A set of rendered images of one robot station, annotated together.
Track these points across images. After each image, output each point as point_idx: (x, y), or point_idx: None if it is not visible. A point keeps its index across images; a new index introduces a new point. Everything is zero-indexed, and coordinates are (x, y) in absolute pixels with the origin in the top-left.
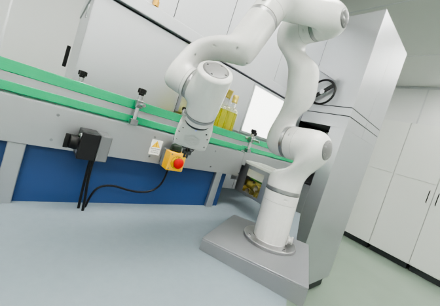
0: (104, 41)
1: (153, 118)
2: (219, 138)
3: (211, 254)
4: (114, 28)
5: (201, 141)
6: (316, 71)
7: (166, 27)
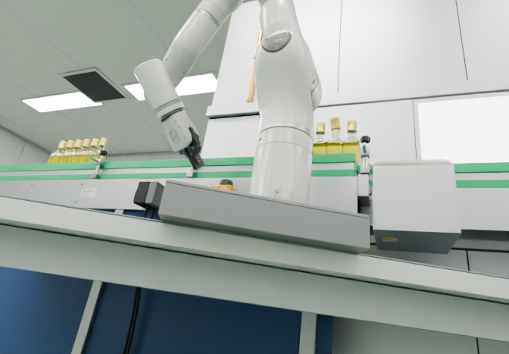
0: (214, 148)
1: (212, 169)
2: None
3: None
4: (221, 136)
5: (178, 131)
6: (270, 1)
7: None
